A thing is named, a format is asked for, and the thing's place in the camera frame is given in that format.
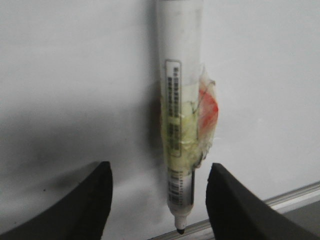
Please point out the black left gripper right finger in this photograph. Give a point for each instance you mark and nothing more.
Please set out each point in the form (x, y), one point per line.
(235, 213)

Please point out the large white whiteboard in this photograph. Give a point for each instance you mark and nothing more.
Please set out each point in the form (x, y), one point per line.
(79, 84)

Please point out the white black whiteboard marker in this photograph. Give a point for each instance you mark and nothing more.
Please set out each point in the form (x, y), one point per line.
(189, 108)

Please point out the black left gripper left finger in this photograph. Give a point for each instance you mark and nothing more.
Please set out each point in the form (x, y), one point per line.
(81, 215)

